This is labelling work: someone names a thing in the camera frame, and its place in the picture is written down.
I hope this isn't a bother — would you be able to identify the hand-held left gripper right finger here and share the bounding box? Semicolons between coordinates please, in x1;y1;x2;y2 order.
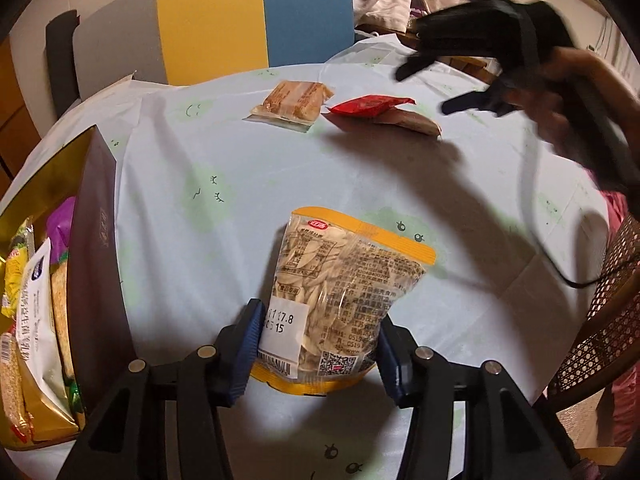
376;312;583;480

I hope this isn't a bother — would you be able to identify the yellow wooden cabinet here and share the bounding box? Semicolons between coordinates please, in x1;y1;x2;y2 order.
0;35;43;196

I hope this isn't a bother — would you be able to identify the black cable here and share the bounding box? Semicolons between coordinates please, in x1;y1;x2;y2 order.
520;10;640;290

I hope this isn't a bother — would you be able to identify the grey yellow blue chair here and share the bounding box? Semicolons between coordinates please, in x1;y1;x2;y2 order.
45;0;357;116

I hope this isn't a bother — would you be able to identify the clear-wrapped oat bar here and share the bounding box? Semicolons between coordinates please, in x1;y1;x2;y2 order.
0;332;28;451
50;260;76;381

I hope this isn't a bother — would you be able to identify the purple and gold box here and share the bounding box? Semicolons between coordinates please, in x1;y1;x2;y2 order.
0;125;133;456

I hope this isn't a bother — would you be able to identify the yellow-edged seed packet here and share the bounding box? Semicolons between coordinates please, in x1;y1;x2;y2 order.
249;206;437;397

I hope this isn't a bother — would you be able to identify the wicker chair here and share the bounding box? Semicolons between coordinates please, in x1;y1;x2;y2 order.
542;210;640;411

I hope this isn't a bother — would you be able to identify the long white and brown packet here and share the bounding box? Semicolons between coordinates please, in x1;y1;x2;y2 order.
12;237;81;443

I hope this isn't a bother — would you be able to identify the brown snack packet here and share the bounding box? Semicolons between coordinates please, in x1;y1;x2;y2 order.
372;109;443;140

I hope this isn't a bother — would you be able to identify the plain red snack packet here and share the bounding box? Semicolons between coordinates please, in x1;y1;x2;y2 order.
324;94;416;120

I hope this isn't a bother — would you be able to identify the yellow-green snack packet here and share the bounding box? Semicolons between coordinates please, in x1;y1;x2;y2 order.
2;217;33;318

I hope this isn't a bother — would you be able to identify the clear-wrapped brown cake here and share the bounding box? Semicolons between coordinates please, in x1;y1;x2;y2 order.
242;80;335;135

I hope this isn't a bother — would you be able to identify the wooden side table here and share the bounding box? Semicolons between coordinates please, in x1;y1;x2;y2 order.
357;22;501;81

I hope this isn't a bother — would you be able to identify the purple snack packet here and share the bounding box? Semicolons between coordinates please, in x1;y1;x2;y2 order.
46;196;77;261

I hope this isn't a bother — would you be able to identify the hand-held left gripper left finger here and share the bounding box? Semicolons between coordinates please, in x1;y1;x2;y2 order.
55;298;267;480

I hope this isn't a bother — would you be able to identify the pink patterned clothing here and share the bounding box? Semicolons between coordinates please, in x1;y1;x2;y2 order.
595;190;640;451

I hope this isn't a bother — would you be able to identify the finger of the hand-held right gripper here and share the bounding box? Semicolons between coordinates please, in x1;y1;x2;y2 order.
395;52;442;82
441;87;521;117

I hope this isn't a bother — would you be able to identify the person's right hand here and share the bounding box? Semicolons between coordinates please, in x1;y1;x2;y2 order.
520;47;632;161

